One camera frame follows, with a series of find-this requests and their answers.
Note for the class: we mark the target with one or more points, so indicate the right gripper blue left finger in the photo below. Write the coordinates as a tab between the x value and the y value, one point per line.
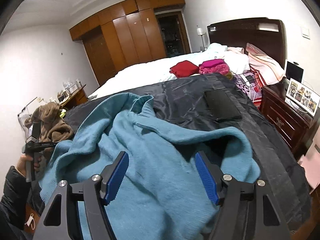
113	176

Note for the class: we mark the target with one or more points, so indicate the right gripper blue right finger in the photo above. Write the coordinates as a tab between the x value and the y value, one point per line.
210	175

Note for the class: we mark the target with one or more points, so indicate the teal knitted sweater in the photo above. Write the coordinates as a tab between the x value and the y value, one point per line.
162	195

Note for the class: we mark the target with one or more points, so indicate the left forearm black sleeve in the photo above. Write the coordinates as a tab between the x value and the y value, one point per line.
13	206

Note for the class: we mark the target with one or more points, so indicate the person's left hand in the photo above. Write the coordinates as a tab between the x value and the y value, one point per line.
21	164

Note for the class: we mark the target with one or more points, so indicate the brown fleece garment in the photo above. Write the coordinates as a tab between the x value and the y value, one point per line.
47	125

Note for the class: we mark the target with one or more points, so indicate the wooden side desk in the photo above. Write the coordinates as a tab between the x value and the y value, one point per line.
77	98

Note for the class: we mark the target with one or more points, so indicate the black satin bed cover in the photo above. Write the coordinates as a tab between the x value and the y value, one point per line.
182	102

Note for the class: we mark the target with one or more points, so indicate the dark wooden nightstand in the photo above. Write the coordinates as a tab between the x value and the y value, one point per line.
294	124

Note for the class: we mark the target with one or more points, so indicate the floral patterned bedsheet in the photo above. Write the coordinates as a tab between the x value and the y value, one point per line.
248	84

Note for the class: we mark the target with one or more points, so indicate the red folded garment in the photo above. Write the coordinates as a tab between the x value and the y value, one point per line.
184	69

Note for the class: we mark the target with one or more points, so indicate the magenta folded garment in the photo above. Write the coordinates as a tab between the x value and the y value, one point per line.
214	66

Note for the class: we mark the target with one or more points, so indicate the white bed quilt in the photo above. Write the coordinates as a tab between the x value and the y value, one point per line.
149	73

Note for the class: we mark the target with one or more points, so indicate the pink striped pillow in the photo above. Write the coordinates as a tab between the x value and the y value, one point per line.
268	69

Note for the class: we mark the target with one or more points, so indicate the small tablet screen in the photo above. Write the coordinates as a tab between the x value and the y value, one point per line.
293	71

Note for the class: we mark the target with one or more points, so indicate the brown wooden wardrobe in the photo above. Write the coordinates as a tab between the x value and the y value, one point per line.
122	35

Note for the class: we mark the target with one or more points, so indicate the white bedside lamp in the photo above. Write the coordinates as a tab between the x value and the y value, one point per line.
201	33

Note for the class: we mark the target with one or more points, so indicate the dark doorway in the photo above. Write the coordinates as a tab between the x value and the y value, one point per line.
174	34

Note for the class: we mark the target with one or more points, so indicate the dark wooden headboard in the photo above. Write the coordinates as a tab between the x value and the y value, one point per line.
266	34

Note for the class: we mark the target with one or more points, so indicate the photo collage frame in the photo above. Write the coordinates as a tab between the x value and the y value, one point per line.
303	96

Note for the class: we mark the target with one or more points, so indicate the white wall switch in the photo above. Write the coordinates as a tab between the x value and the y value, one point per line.
306	33

